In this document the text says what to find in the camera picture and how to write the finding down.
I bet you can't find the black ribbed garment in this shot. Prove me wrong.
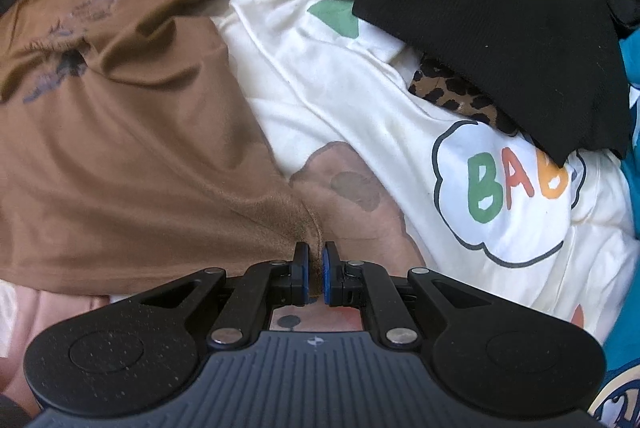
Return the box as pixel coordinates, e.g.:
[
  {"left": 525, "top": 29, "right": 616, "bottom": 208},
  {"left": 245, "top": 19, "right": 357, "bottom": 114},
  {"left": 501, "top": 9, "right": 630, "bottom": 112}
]
[{"left": 351, "top": 0, "right": 632, "bottom": 167}]

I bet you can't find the teal jersey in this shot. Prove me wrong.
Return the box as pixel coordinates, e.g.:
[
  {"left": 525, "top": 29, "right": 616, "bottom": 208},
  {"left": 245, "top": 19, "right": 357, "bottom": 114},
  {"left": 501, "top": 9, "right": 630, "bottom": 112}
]
[{"left": 587, "top": 35, "right": 640, "bottom": 428}]

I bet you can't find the cream bear-print bed sheet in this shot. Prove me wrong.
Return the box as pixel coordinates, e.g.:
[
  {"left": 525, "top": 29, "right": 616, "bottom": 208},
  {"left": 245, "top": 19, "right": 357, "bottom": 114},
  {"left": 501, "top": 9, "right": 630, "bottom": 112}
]
[{"left": 0, "top": 0, "right": 636, "bottom": 409}]

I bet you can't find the leopard print cloth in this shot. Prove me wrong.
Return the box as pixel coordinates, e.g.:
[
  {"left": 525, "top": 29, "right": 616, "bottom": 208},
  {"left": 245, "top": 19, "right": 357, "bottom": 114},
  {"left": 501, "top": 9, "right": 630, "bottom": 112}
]
[{"left": 408, "top": 53, "right": 527, "bottom": 137}]

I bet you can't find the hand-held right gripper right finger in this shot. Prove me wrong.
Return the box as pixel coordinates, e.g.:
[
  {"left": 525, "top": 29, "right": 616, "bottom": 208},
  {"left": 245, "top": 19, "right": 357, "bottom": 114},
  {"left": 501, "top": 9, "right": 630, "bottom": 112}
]
[{"left": 322, "top": 242, "right": 496, "bottom": 348}]

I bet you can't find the brown t-shirt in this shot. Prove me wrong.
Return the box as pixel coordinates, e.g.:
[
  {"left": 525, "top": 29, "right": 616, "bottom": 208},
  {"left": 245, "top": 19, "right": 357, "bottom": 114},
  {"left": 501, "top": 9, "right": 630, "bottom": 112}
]
[{"left": 0, "top": 0, "right": 396, "bottom": 297}]

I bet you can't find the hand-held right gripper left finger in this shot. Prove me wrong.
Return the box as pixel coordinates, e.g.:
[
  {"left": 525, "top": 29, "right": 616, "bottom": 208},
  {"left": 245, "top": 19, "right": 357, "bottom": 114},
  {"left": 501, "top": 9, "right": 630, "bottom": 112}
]
[{"left": 137, "top": 242, "right": 310, "bottom": 349}]

